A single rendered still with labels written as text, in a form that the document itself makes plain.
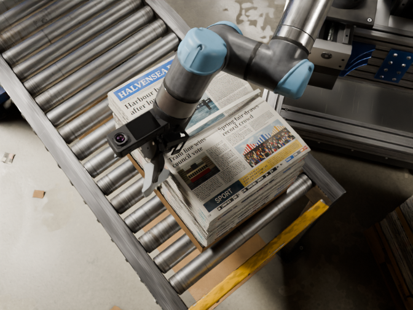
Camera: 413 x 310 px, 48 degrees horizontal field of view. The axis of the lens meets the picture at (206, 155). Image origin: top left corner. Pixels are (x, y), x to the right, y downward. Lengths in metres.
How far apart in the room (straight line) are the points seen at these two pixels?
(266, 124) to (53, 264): 1.31
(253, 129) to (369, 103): 1.12
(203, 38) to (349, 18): 0.80
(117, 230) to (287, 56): 0.63
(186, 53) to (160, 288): 0.62
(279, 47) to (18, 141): 1.68
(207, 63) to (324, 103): 1.32
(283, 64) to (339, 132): 1.17
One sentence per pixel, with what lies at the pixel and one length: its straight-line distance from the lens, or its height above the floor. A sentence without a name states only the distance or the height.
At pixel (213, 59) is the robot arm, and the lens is 0.76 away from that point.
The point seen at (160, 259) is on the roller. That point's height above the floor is 0.80.
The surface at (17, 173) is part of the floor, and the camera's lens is 2.26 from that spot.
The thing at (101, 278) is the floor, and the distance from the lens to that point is 2.03.
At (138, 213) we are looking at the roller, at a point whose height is 0.80.
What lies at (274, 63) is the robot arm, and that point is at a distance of 0.84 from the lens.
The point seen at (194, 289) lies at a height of 0.00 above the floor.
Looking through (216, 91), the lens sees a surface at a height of 1.03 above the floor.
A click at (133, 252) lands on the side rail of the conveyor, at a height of 0.80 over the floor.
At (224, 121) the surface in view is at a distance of 1.02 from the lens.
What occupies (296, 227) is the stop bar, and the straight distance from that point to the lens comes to 1.19.
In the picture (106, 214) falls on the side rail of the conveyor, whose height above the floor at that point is 0.80.
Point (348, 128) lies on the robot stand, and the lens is 1.99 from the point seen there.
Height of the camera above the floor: 1.96
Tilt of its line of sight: 68 degrees down
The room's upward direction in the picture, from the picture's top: 3 degrees counter-clockwise
